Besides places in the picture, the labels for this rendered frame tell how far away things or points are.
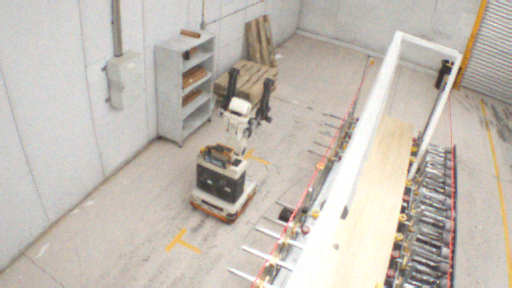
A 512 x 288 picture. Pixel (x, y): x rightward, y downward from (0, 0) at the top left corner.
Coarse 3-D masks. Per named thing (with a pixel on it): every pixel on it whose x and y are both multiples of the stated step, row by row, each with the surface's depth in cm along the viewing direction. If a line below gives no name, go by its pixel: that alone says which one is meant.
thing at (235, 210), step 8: (248, 184) 454; (192, 192) 434; (200, 192) 434; (248, 192) 445; (192, 200) 439; (208, 200) 427; (216, 200) 426; (240, 200) 431; (248, 200) 452; (200, 208) 439; (208, 208) 432; (232, 208) 419; (240, 208) 433; (216, 216) 432; (224, 216) 427; (232, 216) 421
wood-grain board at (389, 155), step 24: (384, 120) 497; (384, 144) 447; (408, 144) 454; (384, 168) 407; (360, 192) 369; (384, 192) 373; (360, 216) 341; (384, 216) 344; (336, 240) 314; (360, 240) 316; (384, 240) 318; (336, 264) 293; (360, 264) 294; (384, 264) 296
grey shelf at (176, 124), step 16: (208, 32) 520; (160, 48) 465; (176, 48) 461; (208, 48) 539; (160, 64) 479; (176, 64) 467; (192, 64) 494; (208, 64) 554; (160, 80) 494; (176, 80) 481; (208, 80) 570; (160, 96) 509; (176, 96) 495; (208, 96) 575; (160, 112) 526; (176, 112) 511; (192, 112) 603; (208, 112) 604; (160, 128) 543; (176, 128) 528; (192, 128) 565
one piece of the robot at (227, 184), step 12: (228, 156) 386; (204, 168) 411; (216, 168) 402; (228, 168) 395; (240, 168) 397; (204, 180) 422; (216, 180) 412; (228, 180) 403; (240, 180) 411; (216, 192) 423; (228, 192) 413; (240, 192) 425
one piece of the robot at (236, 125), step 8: (224, 112) 404; (224, 120) 407; (232, 120) 403; (240, 120) 398; (248, 120) 403; (232, 128) 407; (240, 128) 404; (232, 136) 419; (240, 136) 419; (232, 144) 426; (240, 144) 421; (240, 152) 427
